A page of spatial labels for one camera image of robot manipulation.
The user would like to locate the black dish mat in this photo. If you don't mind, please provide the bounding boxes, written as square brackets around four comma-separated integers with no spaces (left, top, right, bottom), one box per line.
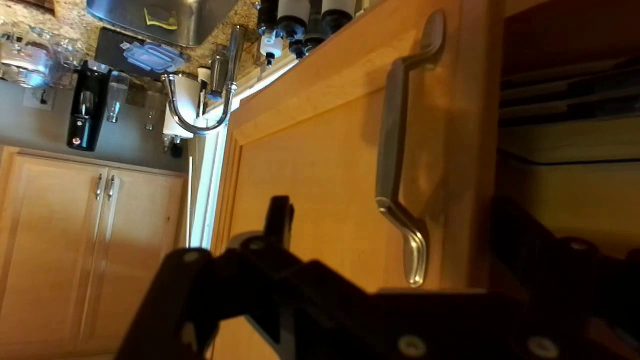
[97,26,191,77]

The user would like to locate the brushed metal door handle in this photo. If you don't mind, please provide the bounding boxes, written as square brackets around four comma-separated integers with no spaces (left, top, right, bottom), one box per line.
[374,8,448,290]

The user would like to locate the stacked flat glass dishes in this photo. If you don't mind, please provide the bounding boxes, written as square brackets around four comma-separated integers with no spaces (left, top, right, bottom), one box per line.
[501,57,640,126]

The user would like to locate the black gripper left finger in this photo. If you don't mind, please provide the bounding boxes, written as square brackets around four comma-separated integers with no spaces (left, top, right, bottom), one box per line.
[115,194,376,360]

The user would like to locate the stainless steel sink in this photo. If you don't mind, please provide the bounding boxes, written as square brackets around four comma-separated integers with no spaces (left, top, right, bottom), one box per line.
[87,0,202,49]

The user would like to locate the two-door wooden wall cabinet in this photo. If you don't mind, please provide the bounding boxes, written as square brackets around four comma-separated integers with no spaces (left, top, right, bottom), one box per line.
[0,144,191,360]

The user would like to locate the dark soap dispenser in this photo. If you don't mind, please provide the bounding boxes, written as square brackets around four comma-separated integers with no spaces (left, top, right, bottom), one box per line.
[209,49,228,89]

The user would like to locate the clear glass jar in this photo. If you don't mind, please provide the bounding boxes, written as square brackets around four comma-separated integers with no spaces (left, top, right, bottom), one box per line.
[0,36,56,89]

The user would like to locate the wide wooden cabinet door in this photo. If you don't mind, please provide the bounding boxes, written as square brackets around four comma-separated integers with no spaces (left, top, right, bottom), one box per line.
[212,0,505,360]

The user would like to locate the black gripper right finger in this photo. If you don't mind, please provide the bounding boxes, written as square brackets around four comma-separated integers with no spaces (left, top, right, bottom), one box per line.
[488,194,640,360]

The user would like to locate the chrome kitchen faucet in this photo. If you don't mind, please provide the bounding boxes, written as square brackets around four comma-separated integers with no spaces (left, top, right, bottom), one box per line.
[162,26,247,136]

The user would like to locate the wooden wall cabinet body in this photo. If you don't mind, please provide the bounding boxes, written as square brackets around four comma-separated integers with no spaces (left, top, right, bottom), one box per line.
[496,0,640,269]

